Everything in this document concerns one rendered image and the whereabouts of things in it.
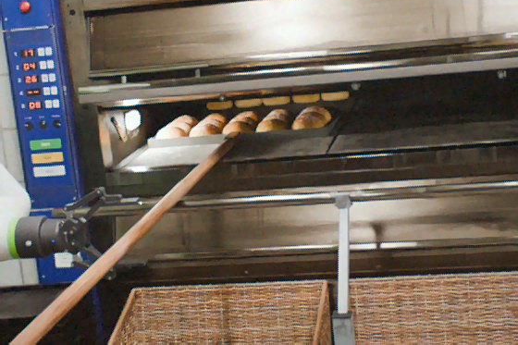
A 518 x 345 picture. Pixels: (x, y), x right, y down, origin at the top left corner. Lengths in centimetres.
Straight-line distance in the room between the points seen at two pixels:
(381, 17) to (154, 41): 61
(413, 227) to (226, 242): 51
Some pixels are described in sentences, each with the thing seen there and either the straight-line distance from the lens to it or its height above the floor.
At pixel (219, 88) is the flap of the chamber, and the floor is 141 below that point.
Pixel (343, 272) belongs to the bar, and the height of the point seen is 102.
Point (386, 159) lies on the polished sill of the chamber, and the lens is 299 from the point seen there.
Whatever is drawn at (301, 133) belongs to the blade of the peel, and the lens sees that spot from 333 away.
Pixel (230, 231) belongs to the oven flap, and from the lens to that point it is 309.
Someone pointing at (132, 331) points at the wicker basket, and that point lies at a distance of 317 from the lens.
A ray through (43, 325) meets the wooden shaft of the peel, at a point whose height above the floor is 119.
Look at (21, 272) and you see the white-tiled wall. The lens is 332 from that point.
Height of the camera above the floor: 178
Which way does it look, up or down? 10 degrees down
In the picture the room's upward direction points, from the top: 6 degrees counter-clockwise
